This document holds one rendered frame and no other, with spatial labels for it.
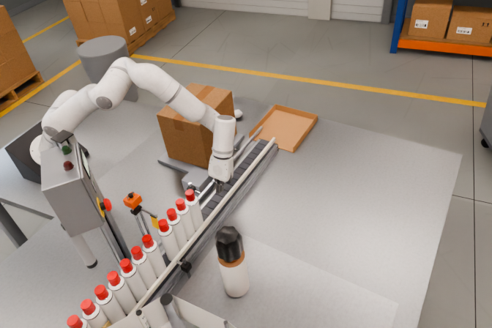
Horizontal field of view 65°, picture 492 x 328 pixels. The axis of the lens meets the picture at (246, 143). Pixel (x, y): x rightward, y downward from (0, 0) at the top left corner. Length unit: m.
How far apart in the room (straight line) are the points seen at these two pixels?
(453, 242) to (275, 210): 1.43
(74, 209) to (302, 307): 0.78
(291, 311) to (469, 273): 1.53
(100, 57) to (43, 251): 2.29
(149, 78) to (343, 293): 0.99
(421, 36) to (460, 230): 2.48
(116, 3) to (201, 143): 3.38
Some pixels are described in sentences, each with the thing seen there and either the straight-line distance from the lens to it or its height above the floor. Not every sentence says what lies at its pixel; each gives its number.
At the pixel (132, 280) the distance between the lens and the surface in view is 1.37.
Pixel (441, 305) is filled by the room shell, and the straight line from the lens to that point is 2.53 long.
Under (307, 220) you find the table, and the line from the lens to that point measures 1.66.
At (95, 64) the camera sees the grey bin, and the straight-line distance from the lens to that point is 3.85.
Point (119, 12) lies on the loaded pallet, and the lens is 4.98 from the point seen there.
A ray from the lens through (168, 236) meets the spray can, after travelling 1.42.
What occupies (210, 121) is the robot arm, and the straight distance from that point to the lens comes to 1.59.
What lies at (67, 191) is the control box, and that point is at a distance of 1.07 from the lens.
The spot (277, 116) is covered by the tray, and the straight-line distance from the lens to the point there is 2.18.
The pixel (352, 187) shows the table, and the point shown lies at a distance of 1.80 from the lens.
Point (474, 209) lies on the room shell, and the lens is 3.04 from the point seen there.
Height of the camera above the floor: 2.12
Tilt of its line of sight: 40 degrees down
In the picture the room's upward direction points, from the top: 6 degrees counter-clockwise
